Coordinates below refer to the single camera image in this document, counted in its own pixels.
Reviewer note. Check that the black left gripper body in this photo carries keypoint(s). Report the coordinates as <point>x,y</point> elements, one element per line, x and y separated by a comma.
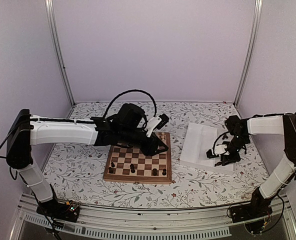
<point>128,137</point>

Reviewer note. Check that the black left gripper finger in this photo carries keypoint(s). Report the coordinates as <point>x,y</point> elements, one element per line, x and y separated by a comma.
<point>164,141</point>
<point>160,151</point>

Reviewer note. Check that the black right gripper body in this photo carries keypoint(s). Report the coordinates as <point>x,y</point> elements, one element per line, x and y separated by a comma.
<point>237,143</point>

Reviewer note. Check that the dark chess piece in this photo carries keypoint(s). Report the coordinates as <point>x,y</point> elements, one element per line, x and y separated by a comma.
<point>164,172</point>
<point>155,172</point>

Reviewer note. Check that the dark wooden king piece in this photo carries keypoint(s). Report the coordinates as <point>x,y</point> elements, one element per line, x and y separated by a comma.
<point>132,168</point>

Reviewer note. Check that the wooden chess board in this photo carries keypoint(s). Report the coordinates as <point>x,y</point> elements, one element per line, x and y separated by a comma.
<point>123,157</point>

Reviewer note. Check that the white plastic compartment tray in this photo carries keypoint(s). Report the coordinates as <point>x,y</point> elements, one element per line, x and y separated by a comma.
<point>198,140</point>

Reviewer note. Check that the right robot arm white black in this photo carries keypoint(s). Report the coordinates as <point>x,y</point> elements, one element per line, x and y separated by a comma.
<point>275,136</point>

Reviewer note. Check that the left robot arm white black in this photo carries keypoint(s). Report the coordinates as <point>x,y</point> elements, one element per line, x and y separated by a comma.
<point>29,130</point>

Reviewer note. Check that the light rook far right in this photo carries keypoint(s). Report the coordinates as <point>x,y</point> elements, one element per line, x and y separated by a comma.
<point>163,135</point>

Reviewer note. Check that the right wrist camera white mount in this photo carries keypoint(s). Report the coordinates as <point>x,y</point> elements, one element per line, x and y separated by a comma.
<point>217,151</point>

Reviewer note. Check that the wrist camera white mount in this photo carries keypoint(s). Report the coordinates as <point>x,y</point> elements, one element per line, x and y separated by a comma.
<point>217,151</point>
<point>156,122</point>

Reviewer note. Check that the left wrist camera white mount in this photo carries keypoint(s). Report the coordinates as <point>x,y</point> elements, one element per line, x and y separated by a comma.
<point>156,122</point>

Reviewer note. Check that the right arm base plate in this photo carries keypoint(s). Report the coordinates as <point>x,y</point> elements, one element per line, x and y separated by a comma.
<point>255,219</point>

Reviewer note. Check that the front aluminium rail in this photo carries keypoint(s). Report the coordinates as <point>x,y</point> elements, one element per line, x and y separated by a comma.
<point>97,222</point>

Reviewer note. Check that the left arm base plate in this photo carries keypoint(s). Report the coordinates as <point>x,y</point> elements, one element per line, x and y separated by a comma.
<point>68,211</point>

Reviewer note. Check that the right aluminium frame post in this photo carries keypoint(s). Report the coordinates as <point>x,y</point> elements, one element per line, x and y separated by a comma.
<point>250,50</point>

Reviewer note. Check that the aluminium frame post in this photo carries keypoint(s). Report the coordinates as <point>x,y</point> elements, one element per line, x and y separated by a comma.
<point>58,52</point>
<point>250,50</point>

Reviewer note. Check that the left aluminium frame post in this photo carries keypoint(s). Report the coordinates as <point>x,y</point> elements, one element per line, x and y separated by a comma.
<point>58,52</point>

